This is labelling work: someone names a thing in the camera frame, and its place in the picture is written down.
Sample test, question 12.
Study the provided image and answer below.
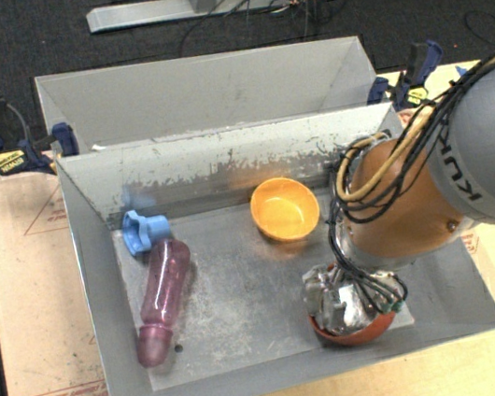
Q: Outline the red bowl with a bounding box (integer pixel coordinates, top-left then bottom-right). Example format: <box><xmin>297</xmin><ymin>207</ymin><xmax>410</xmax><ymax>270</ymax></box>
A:
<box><xmin>299</xmin><ymin>253</ymin><xmax>402</xmax><ymax>355</ymax></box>

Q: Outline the blue plastic cup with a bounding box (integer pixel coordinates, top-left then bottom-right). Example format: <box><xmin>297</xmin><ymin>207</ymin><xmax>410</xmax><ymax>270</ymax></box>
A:
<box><xmin>119</xmin><ymin>203</ymin><xmax>175</xmax><ymax>260</ymax></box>

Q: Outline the grey metal bin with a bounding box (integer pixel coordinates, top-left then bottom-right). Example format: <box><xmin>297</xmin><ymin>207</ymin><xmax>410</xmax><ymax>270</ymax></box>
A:
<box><xmin>33</xmin><ymin>3</ymin><xmax>495</xmax><ymax>396</ymax></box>

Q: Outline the orange bowl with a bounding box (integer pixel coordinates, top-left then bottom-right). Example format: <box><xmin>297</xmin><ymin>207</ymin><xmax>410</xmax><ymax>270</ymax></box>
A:
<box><xmin>245</xmin><ymin>170</ymin><xmax>325</xmax><ymax>248</ymax></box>

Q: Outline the pink clear plastic bottle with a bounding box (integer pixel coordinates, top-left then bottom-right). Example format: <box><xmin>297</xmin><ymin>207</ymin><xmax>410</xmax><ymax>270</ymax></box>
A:
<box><xmin>117</xmin><ymin>234</ymin><xmax>210</xmax><ymax>371</ymax></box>

